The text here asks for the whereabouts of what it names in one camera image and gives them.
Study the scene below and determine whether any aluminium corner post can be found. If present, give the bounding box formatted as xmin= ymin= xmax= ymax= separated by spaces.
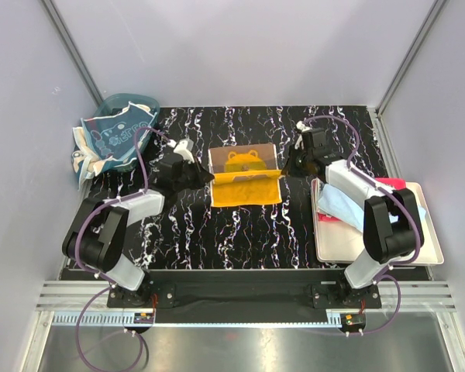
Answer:
xmin=375 ymin=0 xmax=450 ymax=115
xmin=40 ymin=0 xmax=103 ymax=105

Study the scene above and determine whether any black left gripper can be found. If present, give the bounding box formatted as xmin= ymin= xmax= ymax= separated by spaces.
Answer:
xmin=174 ymin=157 xmax=213 ymax=192

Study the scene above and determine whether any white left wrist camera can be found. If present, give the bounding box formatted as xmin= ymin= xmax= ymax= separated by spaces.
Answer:
xmin=167 ymin=139 xmax=195 ymax=163

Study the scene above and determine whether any yellow towel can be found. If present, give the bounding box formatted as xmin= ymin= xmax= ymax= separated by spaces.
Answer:
xmin=208 ymin=143 xmax=282 ymax=208

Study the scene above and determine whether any blue white patterned towel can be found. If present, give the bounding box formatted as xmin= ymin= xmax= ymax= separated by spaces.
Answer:
xmin=70 ymin=101 xmax=159 ymax=191

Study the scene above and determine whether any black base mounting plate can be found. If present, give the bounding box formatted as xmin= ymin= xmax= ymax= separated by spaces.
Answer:
xmin=107 ymin=269 xmax=382 ymax=327

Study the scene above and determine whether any white plastic tray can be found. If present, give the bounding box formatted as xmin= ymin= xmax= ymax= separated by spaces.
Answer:
xmin=312 ymin=182 xmax=444 ymax=266

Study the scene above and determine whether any aluminium front rail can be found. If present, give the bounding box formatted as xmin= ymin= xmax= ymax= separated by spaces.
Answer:
xmin=36 ymin=281 xmax=456 ymax=312

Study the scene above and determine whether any pink folded towel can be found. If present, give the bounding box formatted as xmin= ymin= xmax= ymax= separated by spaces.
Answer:
xmin=318 ymin=177 xmax=408 ymax=224

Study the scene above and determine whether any left aluminium corner post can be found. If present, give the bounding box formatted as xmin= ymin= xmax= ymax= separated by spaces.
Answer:
xmin=40 ymin=0 xmax=103 ymax=105

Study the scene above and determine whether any controller board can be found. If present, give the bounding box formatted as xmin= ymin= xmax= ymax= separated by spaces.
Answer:
xmin=133 ymin=312 xmax=155 ymax=324
xmin=342 ymin=313 xmax=367 ymax=329

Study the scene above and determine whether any teal plastic laundry basket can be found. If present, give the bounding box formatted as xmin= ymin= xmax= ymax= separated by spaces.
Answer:
xmin=79 ymin=91 xmax=160 ymax=174

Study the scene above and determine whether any left controller board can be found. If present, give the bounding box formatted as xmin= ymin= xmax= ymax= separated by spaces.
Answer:
xmin=133 ymin=312 xmax=155 ymax=324

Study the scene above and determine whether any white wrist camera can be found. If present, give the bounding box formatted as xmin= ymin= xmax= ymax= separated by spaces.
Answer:
xmin=167 ymin=139 xmax=195 ymax=163
xmin=296 ymin=121 xmax=312 ymax=133

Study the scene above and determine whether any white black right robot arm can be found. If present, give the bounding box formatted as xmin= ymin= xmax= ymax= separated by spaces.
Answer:
xmin=281 ymin=122 xmax=424 ymax=308

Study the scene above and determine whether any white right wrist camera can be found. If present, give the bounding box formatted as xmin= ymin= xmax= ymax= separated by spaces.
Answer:
xmin=296 ymin=121 xmax=312 ymax=133

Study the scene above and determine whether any right aluminium corner post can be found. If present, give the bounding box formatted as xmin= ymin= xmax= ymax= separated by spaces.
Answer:
xmin=375 ymin=0 xmax=450 ymax=115

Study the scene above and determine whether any slotted cable duct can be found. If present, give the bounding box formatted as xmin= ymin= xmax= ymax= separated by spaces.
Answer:
xmin=52 ymin=311 xmax=152 ymax=327

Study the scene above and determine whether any right controller board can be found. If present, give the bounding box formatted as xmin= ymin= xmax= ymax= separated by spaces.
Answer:
xmin=342 ymin=313 xmax=367 ymax=329

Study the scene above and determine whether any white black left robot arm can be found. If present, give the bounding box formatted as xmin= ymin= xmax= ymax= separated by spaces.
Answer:
xmin=62 ymin=153 xmax=214 ymax=307

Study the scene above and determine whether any grey lettered folded towel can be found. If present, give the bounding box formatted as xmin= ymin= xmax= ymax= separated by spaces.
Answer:
xmin=311 ymin=178 xmax=325 ymax=213

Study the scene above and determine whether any light blue terry towel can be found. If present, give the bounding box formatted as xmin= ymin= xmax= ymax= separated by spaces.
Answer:
xmin=317 ymin=184 xmax=427 ymax=233

